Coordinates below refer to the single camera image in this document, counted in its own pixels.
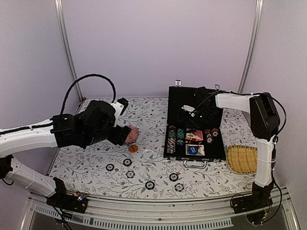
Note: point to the aluminium frame post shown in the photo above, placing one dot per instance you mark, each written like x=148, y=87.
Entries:
x=252, y=44
x=64, y=37

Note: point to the poker chip middle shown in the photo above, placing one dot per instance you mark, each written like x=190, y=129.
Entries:
x=130, y=174

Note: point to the poker chip upper left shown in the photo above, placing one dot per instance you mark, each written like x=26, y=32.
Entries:
x=127, y=162

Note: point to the green chip row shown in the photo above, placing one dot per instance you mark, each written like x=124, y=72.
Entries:
x=180, y=136

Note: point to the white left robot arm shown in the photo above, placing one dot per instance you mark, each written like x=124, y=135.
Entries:
x=22, y=139

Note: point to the red card deck box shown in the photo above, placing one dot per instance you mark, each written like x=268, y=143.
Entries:
x=194, y=136

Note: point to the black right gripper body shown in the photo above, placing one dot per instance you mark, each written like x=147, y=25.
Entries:
x=206, y=113

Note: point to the blue card deck box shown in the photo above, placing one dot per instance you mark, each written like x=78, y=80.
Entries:
x=201, y=151

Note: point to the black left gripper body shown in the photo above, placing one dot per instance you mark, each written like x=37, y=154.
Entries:
x=119, y=137

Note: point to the right aluminium frame post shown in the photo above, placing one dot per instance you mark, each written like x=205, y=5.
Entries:
x=252, y=44

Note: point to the front aluminium rail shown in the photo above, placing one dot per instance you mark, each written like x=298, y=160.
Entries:
x=209, y=213

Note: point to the blue poker chip front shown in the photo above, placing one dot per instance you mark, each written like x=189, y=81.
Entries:
x=179, y=187

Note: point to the woven bamboo tray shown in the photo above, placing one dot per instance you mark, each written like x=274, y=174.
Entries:
x=242, y=159

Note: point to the poker chip far left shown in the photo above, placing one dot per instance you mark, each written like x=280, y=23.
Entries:
x=110, y=167

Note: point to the blue small blind button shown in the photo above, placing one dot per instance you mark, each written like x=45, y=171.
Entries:
x=192, y=150

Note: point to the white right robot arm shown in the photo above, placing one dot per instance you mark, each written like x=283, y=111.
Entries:
x=264, y=121

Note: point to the orange big blind button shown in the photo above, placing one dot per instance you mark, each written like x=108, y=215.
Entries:
x=133, y=148

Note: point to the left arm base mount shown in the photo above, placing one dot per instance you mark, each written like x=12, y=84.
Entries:
x=71, y=202

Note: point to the poker chip centre low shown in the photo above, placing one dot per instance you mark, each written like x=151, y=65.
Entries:
x=150, y=185

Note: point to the left aluminium frame post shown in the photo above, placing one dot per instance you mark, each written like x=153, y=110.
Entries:
x=64, y=37

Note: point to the clear dealer button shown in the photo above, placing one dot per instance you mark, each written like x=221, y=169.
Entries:
x=148, y=154

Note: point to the black poker case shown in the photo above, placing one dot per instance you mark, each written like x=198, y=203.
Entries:
x=178, y=95

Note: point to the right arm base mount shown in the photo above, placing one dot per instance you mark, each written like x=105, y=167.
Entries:
x=259, y=199

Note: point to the poker chip right upper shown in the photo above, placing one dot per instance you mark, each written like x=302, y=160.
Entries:
x=173, y=177

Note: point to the chrome case handle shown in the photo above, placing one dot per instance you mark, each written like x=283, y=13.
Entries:
x=195, y=164

